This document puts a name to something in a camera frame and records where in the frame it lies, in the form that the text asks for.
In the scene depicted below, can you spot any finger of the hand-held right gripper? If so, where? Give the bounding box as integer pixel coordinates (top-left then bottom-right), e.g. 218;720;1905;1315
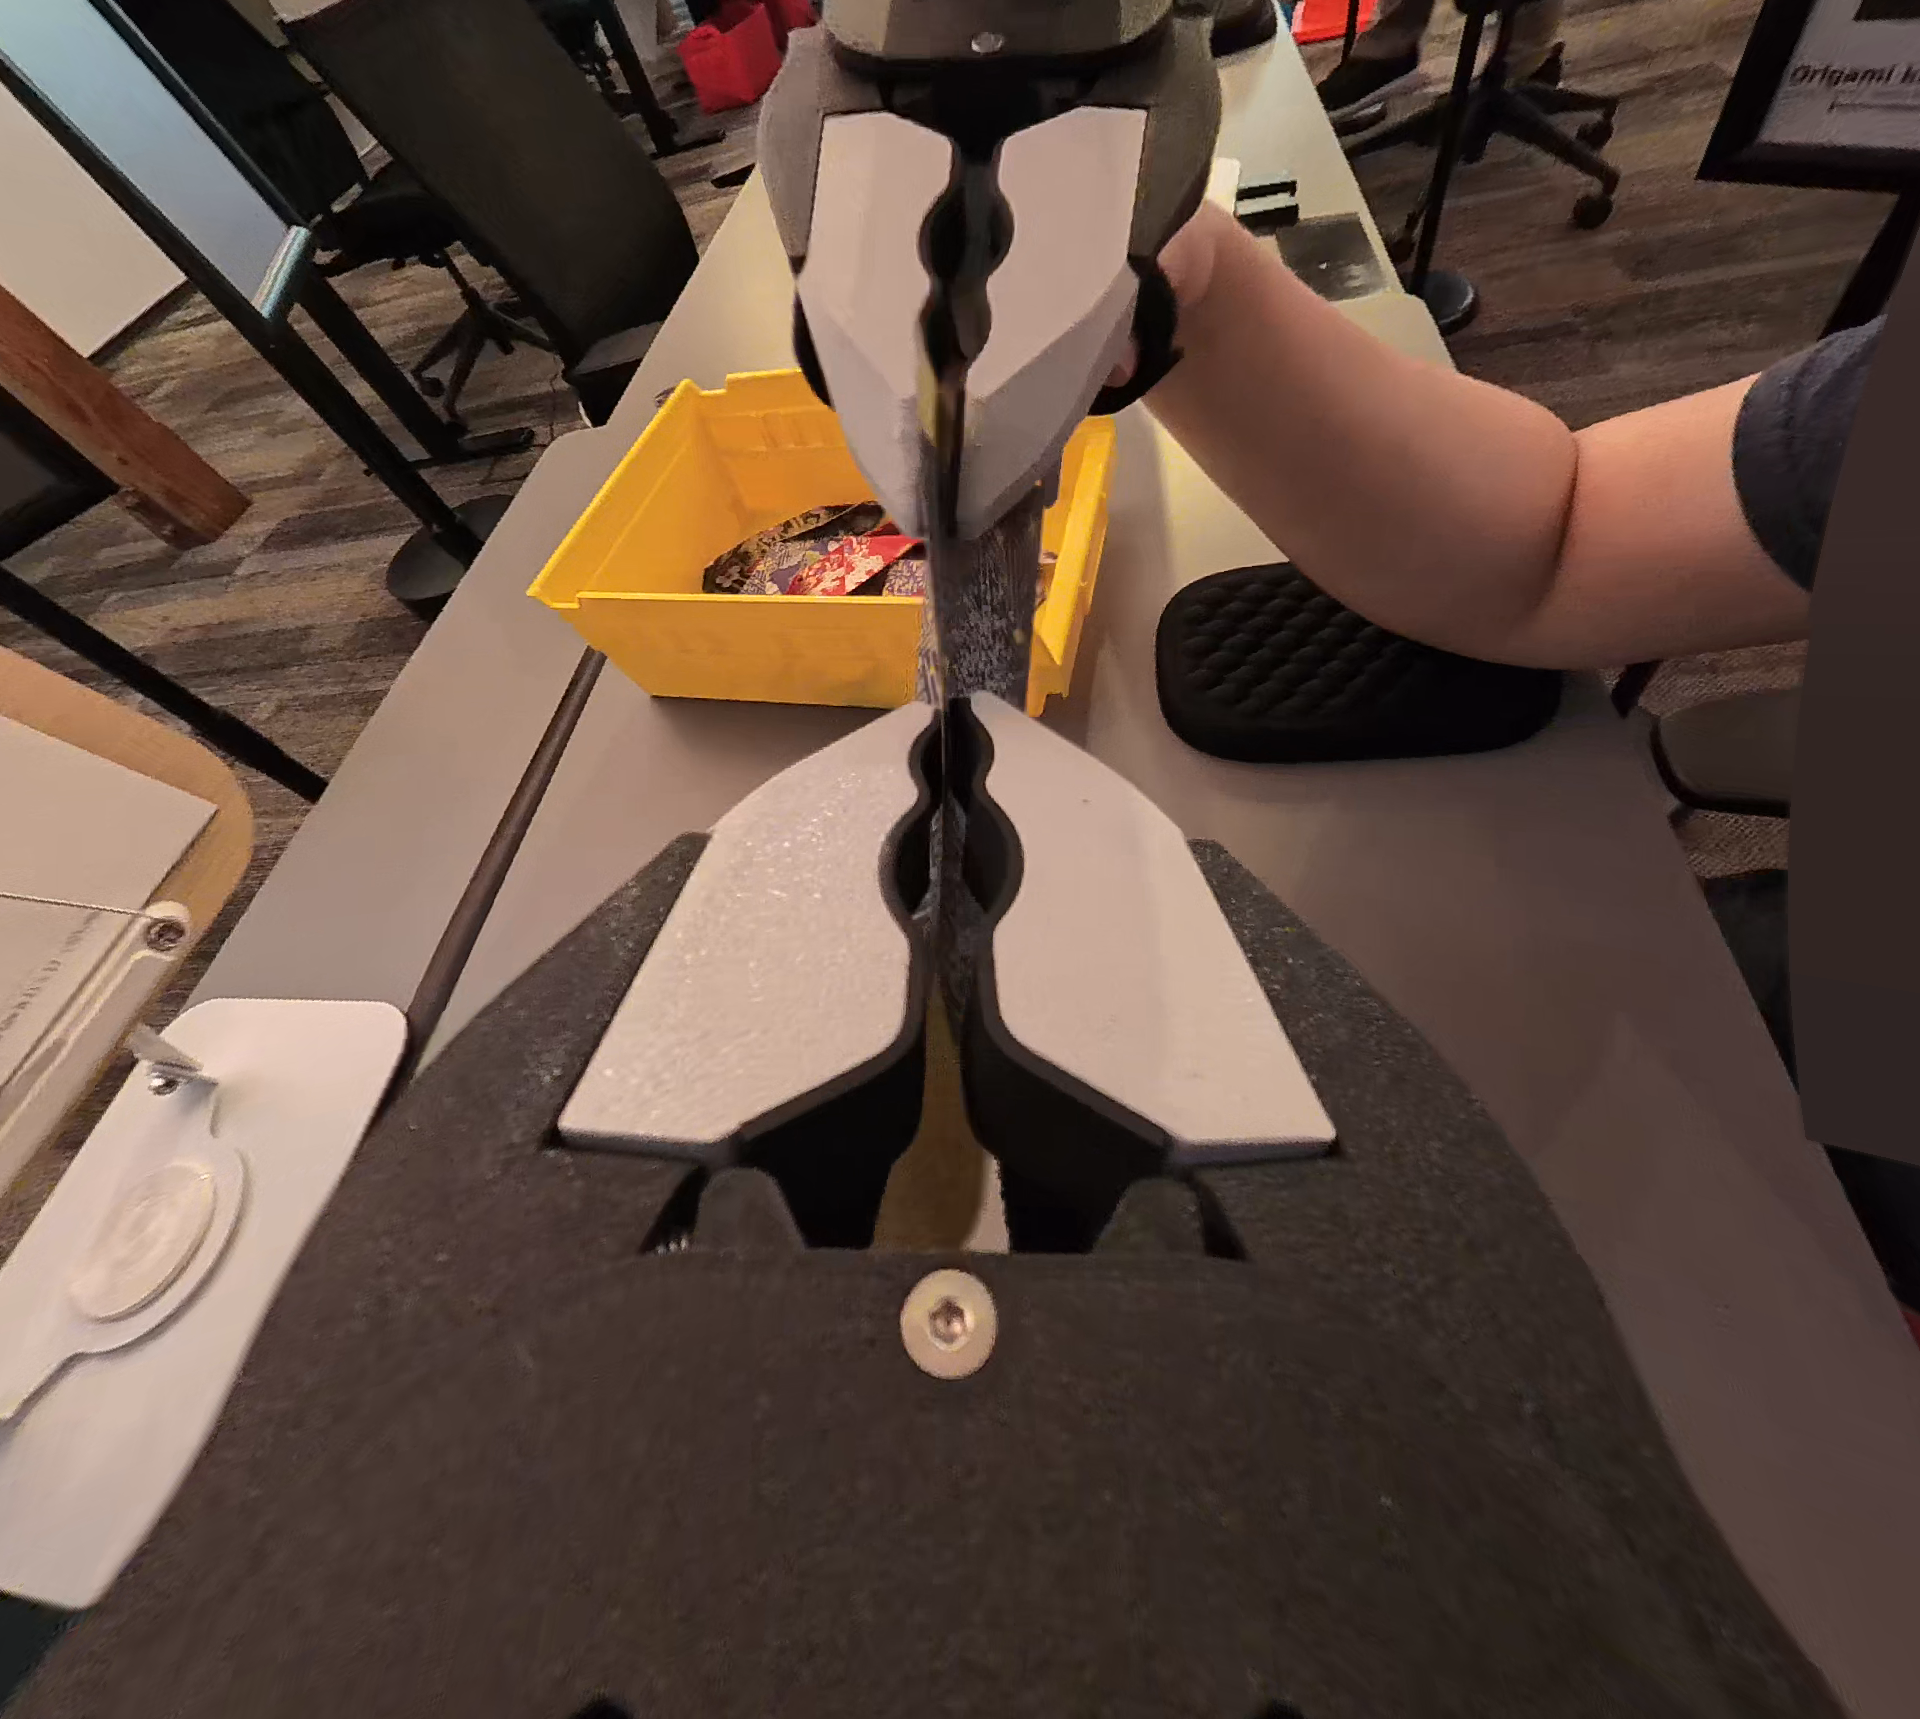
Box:
954;104;1158;546
797;104;969;540

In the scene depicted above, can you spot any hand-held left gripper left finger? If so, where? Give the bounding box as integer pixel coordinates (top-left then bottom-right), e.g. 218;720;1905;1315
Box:
554;704;947;1253

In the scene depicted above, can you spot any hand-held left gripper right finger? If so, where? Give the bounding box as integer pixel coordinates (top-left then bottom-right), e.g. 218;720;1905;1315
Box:
954;694;1344;1253

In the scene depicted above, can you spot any yellow plastic bin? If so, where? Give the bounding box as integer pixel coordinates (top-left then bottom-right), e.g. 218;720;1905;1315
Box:
524;372;1121;720

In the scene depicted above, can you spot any person's right forearm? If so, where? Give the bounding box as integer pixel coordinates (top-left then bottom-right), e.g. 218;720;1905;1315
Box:
1146;226;1820;674

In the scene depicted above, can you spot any black elbow rest pad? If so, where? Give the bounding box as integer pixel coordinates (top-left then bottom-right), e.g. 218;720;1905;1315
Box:
1152;560;1567;766

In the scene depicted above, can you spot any person's right hand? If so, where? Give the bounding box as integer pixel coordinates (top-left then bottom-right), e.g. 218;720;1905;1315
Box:
1111;198;1259;404

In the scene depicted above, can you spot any red bag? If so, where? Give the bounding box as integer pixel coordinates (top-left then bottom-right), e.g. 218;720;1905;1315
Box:
674;0;822;116

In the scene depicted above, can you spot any pile of patterned origami papers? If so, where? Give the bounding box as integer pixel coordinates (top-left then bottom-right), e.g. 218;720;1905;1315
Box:
697;502;935;606

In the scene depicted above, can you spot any black mesh office chair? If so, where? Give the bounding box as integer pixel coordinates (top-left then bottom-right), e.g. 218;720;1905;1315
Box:
273;0;702;432

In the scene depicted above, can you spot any instruction board on stand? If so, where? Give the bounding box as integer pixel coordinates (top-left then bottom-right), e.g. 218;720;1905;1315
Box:
0;644;411;1611

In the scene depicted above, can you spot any white board on black stand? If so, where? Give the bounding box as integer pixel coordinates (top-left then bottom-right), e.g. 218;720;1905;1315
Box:
0;0;520;612

